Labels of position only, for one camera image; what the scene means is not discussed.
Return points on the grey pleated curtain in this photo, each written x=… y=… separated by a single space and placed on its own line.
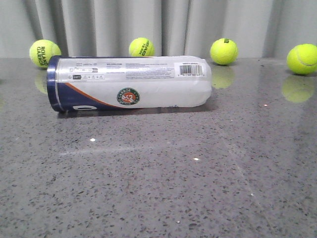
x=260 y=28

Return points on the Wilson tennis ball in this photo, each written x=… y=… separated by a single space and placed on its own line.
x=224 y=51

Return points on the plain yellow tennis ball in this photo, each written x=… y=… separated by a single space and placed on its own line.
x=302 y=59

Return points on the Roland Garros tennis ball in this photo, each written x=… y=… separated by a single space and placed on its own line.
x=41 y=52

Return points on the Head Team tennis ball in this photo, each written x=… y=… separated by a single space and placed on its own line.
x=141 y=47

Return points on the white blue tennis ball can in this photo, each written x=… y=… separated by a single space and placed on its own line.
x=109 y=83

